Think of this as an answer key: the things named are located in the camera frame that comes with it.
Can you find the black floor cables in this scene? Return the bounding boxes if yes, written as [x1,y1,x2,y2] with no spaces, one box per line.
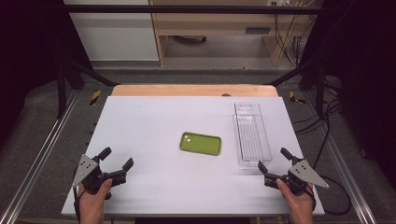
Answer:
[292,92,344,171]

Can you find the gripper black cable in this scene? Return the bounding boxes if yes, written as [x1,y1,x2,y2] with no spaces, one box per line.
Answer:
[306,175,353,217]
[72,186,87,224]

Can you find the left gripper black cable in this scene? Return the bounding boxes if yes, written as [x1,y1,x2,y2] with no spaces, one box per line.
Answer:
[72,186,87,224]

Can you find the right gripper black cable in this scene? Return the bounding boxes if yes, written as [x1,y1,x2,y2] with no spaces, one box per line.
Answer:
[306,175,353,217]

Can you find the black frame strut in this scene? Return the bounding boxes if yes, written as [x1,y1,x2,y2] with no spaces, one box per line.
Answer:
[266,59,329,117]
[56,58,120,119]

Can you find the black horizontal frame bar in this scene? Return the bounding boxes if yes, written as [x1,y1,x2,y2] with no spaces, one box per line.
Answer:
[62,4,325,15]

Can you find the black cables under desk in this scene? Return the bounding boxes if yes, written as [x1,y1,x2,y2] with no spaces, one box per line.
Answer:
[273,1,312,66]

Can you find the wooden desk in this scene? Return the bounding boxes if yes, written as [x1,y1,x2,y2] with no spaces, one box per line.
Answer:
[148,0,314,67]

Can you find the light wooden table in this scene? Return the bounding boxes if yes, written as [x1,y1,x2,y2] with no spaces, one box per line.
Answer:
[110,83,279,98]

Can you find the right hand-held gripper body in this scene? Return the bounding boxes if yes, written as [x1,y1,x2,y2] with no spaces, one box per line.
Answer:
[264,159,331,197]

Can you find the white cabinet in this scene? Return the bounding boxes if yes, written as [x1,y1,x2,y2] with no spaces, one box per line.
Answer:
[63,0,160,62]

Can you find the clear plastic tray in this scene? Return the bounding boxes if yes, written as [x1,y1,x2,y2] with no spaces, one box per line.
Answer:
[233,101,274,172]

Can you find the person's right hand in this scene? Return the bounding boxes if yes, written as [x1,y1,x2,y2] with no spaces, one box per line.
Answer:
[276,178,316,224]

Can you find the green phone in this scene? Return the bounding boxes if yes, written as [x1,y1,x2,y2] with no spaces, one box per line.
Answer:
[178,132,222,157]

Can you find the aluminium rail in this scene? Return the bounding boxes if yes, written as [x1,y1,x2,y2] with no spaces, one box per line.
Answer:
[303,92,378,224]
[0,90,79,224]

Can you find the person's left hand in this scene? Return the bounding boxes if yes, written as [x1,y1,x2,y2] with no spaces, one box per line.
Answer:
[77,177,114,224]

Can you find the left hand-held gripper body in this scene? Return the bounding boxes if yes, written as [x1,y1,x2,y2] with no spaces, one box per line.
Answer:
[72,153,128,195]

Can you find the black curtain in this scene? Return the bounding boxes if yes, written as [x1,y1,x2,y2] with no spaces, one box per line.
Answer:
[298,0,396,183]
[0,0,92,150]

